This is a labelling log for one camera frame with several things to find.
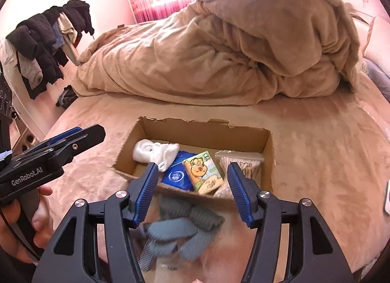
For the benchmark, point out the white socks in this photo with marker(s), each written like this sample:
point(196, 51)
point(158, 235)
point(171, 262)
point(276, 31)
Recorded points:
point(163, 155)

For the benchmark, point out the person's left hand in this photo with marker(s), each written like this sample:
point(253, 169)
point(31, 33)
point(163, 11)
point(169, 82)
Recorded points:
point(26, 224)

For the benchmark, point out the cream embroidered pillow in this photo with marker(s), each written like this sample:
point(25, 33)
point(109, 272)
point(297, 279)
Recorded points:
point(378, 45)

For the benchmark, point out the tan bed sheet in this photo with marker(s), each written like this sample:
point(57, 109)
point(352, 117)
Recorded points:
point(333, 150)

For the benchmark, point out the grey blue socks bundle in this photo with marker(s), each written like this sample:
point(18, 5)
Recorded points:
point(184, 231)

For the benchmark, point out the dark clothes on rack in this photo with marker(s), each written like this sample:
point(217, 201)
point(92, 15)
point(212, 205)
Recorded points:
point(39, 46)

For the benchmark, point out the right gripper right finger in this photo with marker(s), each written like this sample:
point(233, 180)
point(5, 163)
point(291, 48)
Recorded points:
point(314, 255)

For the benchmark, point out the blue tissue pack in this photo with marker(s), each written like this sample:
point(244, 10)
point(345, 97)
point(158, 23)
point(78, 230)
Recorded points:
point(176, 175)

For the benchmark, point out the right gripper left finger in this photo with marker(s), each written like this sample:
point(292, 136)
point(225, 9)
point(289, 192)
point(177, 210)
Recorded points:
point(72, 253)

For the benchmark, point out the tan fleece duvet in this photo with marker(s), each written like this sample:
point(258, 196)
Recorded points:
point(227, 52)

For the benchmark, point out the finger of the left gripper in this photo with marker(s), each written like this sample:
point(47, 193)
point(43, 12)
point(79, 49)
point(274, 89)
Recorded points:
point(66, 149)
point(51, 141)

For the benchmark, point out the grey purple pillow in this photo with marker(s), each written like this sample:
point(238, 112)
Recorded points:
point(379, 78)

